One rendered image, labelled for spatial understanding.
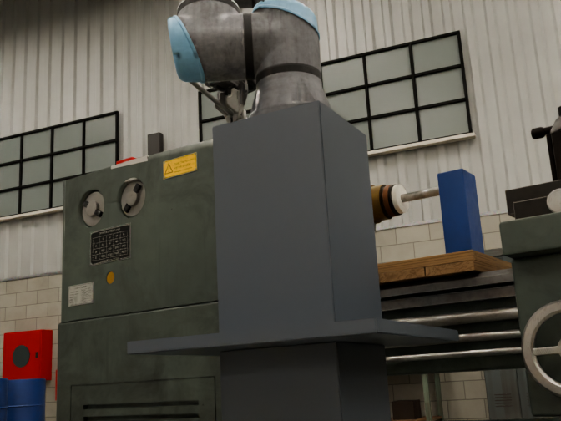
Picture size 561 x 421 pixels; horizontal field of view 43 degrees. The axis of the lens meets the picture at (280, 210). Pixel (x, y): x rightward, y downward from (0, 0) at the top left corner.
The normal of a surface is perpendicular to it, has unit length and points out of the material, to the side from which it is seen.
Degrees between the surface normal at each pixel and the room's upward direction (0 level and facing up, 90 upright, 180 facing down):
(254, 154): 90
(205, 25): 82
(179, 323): 90
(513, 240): 90
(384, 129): 90
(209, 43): 107
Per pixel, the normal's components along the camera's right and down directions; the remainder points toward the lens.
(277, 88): -0.31, -0.49
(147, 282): -0.57, -0.16
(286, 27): 0.00, -0.24
